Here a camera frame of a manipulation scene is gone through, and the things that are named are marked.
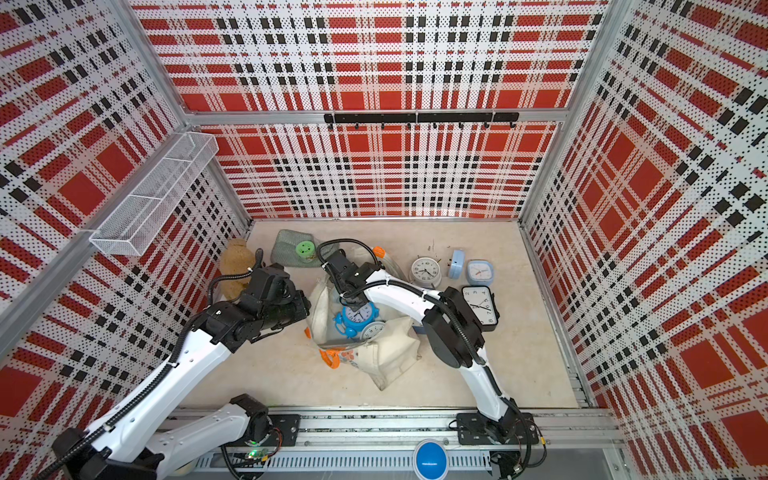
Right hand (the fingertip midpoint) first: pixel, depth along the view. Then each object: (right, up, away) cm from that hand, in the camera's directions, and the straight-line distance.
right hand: (345, 285), depth 90 cm
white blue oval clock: (+45, +3, +11) cm, 46 cm away
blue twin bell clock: (+2, -12, 0) cm, 12 cm away
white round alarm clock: (+26, +3, +11) cm, 28 cm away
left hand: (-5, -3, -14) cm, 15 cm away
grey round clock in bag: (+9, -13, -3) cm, 16 cm away
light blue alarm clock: (+36, +6, +8) cm, 37 cm away
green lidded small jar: (-17, +10, +15) cm, 25 cm away
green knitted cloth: (-28, +11, +22) cm, 37 cm away
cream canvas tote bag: (+12, -17, -15) cm, 26 cm away
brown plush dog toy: (-30, +9, -6) cm, 32 cm away
